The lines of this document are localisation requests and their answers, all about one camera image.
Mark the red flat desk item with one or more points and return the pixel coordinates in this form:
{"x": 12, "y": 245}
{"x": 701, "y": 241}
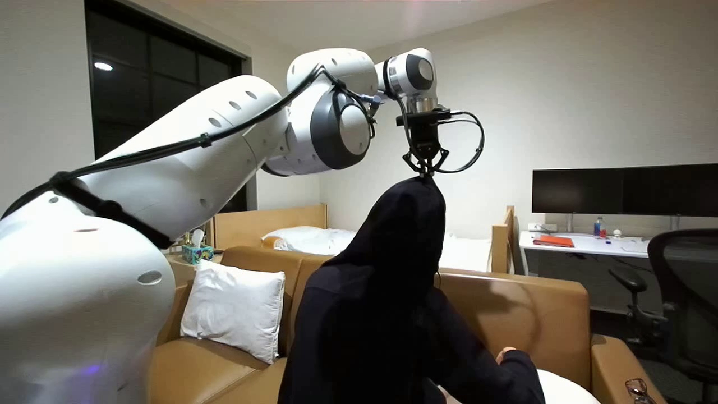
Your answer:
{"x": 553, "y": 241}

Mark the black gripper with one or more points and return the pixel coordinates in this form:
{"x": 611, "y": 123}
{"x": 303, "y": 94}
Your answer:
{"x": 424, "y": 138}

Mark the person's right hand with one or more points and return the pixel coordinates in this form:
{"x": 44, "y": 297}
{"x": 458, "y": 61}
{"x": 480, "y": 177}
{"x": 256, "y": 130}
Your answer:
{"x": 507, "y": 351}

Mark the white sofa pillow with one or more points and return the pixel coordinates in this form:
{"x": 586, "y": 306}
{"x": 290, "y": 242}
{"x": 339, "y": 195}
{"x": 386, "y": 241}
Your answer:
{"x": 237, "y": 309}

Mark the small blue bottle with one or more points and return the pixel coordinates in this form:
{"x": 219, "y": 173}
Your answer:
{"x": 597, "y": 226}

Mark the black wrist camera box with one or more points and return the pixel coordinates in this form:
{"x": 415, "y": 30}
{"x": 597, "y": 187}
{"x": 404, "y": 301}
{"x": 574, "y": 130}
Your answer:
{"x": 422, "y": 114}

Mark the black office chair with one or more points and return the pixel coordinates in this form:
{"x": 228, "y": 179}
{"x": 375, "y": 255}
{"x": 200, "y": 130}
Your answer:
{"x": 686, "y": 298}

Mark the dark framed window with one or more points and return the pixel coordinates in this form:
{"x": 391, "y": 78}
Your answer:
{"x": 143, "y": 80}

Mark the tan leather sofa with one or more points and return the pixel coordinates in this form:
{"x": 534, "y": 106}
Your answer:
{"x": 539, "y": 315}

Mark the metal item on armrest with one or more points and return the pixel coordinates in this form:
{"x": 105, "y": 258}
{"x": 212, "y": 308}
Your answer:
{"x": 639, "y": 390}

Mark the black flat monitor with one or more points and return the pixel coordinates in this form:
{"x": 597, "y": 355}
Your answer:
{"x": 621, "y": 190}

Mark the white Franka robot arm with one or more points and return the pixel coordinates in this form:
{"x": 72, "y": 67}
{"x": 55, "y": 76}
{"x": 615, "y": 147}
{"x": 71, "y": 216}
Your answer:
{"x": 91, "y": 298}

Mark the white desk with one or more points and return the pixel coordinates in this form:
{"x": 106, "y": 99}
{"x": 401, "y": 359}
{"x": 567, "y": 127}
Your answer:
{"x": 585, "y": 245}

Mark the black hoodie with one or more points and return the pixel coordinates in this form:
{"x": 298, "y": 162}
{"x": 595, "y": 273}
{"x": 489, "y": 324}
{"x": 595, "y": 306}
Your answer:
{"x": 382, "y": 315}

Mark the wooden bed post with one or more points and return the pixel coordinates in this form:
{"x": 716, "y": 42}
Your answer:
{"x": 503, "y": 242}

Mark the teal tissue box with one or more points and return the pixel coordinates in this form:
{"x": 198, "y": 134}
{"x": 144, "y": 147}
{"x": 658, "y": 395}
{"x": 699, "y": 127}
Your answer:
{"x": 198, "y": 248}

